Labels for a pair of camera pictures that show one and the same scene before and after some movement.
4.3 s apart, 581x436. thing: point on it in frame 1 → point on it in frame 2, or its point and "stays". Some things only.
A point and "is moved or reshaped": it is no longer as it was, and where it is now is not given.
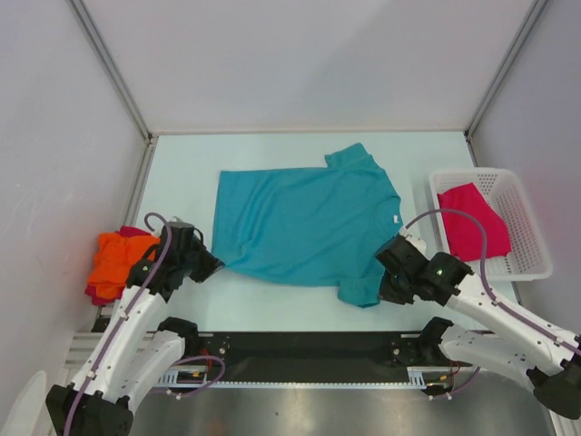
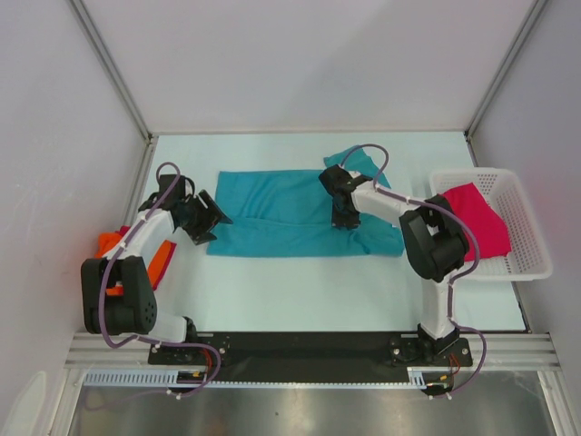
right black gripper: (387, 293) → (339, 221)
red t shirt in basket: (464, 233) stays
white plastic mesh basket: (530, 257) stays
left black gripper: (211, 263) → (211, 215)
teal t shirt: (310, 226) is moved or reshaped
